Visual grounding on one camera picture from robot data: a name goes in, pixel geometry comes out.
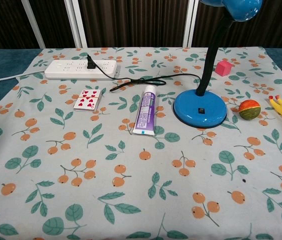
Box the blue gooseneck desk lamp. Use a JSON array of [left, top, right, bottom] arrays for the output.
[[172, 0, 264, 130]]

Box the purple white toothpaste tube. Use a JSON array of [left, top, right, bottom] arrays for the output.
[[132, 84, 159, 137]]

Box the deck of playing cards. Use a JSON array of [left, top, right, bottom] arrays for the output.
[[73, 88, 106, 112]]

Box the floral orange leaf tablecloth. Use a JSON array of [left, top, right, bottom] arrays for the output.
[[0, 46, 282, 240]]

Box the white power strip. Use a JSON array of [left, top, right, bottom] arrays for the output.
[[44, 59, 118, 81]]

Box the pink cube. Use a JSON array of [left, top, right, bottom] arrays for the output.
[[215, 59, 233, 77]]

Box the dark pleated curtain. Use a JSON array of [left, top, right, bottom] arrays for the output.
[[0, 0, 282, 50]]

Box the orange green striped ball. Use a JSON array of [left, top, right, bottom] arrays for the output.
[[238, 99, 262, 121]]

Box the black power cord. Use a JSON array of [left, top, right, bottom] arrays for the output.
[[85, 54, 203, 93]]

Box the white metal frame post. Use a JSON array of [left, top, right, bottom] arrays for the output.
[[181, 0, 200, 48], [64, 0, 90, 49], [20, 0, 46, 49]]

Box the white power strip cable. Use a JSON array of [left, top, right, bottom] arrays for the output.
[[0, 72, 46, 85]]

